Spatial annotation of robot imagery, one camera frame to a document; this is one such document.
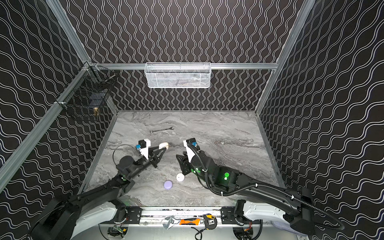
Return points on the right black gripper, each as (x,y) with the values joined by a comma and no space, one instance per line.
(184,161)

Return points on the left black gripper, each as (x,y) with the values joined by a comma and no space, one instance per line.
(152,154)

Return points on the white round charging case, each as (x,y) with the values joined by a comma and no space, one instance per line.
(180,177)

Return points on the cream earbud charging case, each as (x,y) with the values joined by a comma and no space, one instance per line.
(164,145)

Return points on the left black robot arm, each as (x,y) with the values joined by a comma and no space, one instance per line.
(65,217)

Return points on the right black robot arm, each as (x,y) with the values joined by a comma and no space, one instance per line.
(297,206)

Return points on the purple round charging case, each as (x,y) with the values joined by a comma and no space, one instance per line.
(168,185)

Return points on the steel combination wrench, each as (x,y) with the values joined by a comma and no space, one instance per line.
(161,130)

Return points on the adjustable wrench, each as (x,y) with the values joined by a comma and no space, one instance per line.
(170,222)

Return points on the yellow black tape measure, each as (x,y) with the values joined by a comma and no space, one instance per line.
(210,222)

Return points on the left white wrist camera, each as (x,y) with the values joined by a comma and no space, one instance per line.
(143,148)

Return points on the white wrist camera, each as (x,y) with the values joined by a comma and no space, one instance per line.
(192,148)
(143,148)

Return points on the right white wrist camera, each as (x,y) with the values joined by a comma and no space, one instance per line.
(192,148)

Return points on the white wire mesh basket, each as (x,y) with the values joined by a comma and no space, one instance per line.
(177,75)

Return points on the black wire basket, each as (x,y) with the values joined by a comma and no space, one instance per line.
(93,90)

